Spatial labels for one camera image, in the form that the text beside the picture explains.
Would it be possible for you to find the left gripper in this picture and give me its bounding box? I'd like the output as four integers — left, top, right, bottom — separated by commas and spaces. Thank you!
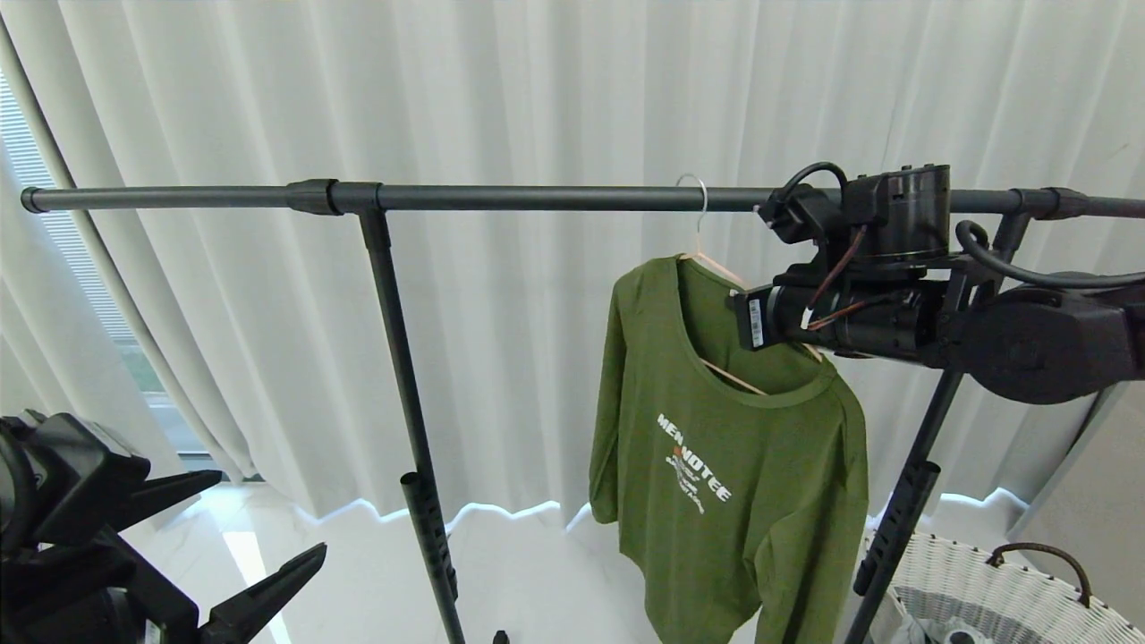
0, 469, 328, 644

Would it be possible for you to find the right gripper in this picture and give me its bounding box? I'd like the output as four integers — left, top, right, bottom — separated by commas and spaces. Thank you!
733, 263, 951, 364

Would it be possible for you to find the pink clothes hanger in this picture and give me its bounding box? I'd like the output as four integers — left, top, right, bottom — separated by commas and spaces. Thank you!
674, 174, 826, 397

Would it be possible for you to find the green shirt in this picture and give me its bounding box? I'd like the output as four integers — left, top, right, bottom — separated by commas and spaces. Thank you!
588, 255, 870, 644

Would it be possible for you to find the pale grey garment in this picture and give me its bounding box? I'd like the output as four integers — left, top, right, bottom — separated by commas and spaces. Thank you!
890, 613, 980, 644

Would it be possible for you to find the white laundry basket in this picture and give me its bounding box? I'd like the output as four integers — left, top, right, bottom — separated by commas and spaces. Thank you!
863, 532, 1145, 644

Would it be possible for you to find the black clothes rack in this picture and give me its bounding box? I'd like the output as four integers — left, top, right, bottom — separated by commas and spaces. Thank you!
20, 179, 1145, 644

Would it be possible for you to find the white curtain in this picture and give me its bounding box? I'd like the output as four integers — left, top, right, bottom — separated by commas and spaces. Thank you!
0, 0, 1145, 538
0, 157, 184, 477

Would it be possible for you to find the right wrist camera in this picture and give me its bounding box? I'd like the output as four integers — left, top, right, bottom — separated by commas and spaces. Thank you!
756, 183, 849, 260

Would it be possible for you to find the black cable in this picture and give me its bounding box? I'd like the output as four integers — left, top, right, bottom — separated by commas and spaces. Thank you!
776, 161, 1145, 290

